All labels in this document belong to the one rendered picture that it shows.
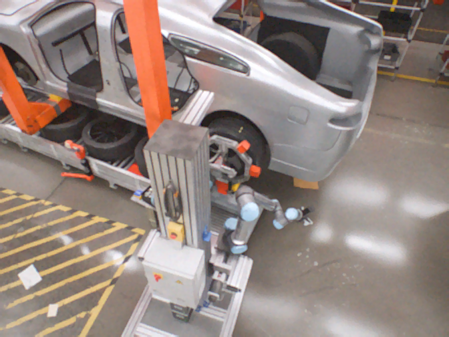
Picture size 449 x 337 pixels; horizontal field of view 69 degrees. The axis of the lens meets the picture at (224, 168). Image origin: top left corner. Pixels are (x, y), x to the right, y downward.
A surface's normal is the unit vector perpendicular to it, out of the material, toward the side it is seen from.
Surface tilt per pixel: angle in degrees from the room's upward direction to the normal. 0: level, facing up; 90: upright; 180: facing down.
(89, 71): 37
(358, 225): 0
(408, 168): 0
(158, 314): 0
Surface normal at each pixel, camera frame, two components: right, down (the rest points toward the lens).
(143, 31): -0.43, 0.65
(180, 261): 0.02, -0.69
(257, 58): -0.09, -0.17
